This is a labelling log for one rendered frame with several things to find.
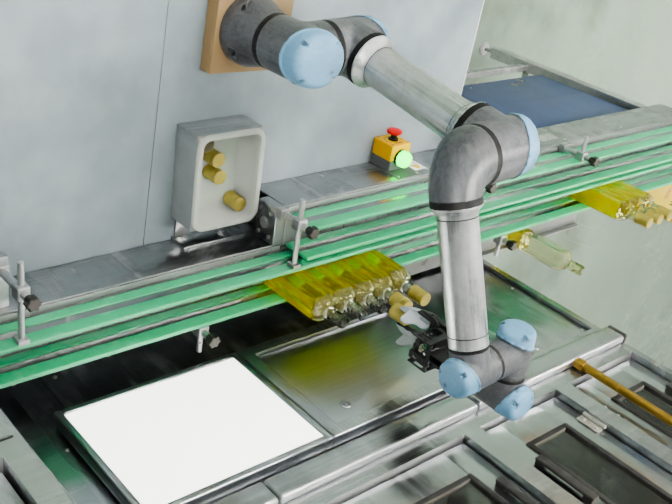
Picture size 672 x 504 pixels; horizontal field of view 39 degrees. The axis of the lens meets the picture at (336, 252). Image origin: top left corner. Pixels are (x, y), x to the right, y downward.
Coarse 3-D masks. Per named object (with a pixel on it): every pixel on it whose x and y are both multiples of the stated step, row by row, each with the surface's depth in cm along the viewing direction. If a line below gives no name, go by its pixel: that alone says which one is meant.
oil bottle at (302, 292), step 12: (288, 276) 212; (300, 276) 213; (276, 288) 215; (288, 288) 212; (300, 288) 209; (312, 288) 209; (324, 288) 210; (288, 300) 212; (300, 300) 209; (312, 300) 206; (324, 300) 206; (312, 312) 207; (324, 312) 206
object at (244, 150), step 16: (256, 128) 204; (224, 144) 209; (240, 144) 211; (256, 144) 207; (240, 160) 212; (256, 160) 209; (240, 176) 214; (256, 176) 210; (208, 192) 212; (224, 192) 215; (240, 192) 215; (256, 192) 212; (192, 208) 202; (208, 208) 213; (224, 208) 214; (256, 208) 214; (192, 224) 204; (208, 224) 207; (224, 224) 209
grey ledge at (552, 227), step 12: (576, 216) 305; (528, 228) 288; (540, 228) 293; (552, 228) 298; (564, 228) 300; (492, 240) 278; (492, 252) 277; (408, 264) 255; (420, 264) 259; (432, 264) 263
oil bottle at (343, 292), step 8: (304, 272) 216; (312, 272) 215; (320, 272) 215; (328, 272) 216; (320, 280) 212; (328, 280) 213; (336, 280) 213; (328, 288) 210; (336, 288) 210; (344, 288) 211; (352, 288) 211; (336, 296) 209; (344, 296) 209; (352, 296) 210; (336, 304) 209; (344, 304) 209; (344, 312) 211
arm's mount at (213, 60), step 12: (216, 0) 190; (228, 0) 191; (276, 0) 199; (288, 0) 201; (216, 12) 190; (288, 12) 203; (216, 24) 191; (204, 36) 195; (216, 36) 192; (204, 48) 195; (216, 48) 194; (204, 60) 196; (216, 60) 195; (228, 60) 197; (216, 72) 197; (228, 72) 199
